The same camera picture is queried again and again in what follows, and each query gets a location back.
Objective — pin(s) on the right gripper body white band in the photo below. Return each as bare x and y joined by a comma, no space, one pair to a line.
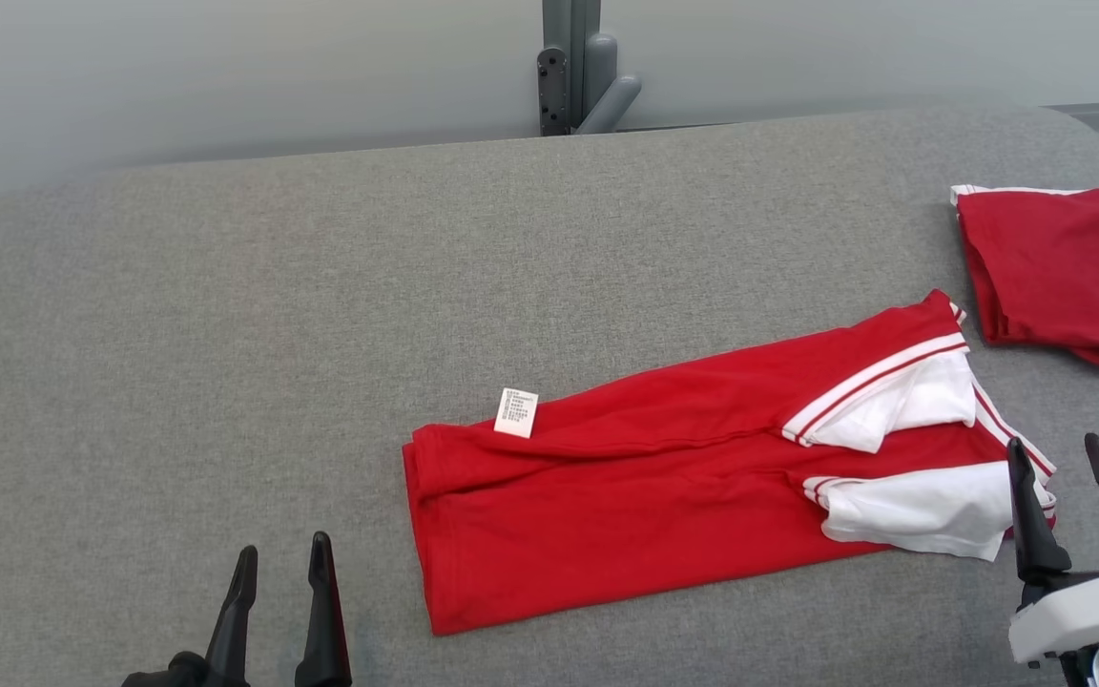
1093,611

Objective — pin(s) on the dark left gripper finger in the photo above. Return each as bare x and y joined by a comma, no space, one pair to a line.
323,630
235,630

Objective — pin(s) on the red shorts with white trim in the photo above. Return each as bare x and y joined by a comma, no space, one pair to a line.
1065,267

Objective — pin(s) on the red shirt with white sleeves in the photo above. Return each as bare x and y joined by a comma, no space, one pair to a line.
607,515

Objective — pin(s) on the grey fabric sofa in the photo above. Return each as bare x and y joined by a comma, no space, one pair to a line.
225,334

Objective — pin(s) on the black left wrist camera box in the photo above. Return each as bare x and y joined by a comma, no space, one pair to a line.
168,676

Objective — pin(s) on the grey metal post with bracket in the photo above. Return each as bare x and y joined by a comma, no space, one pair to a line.
573,67

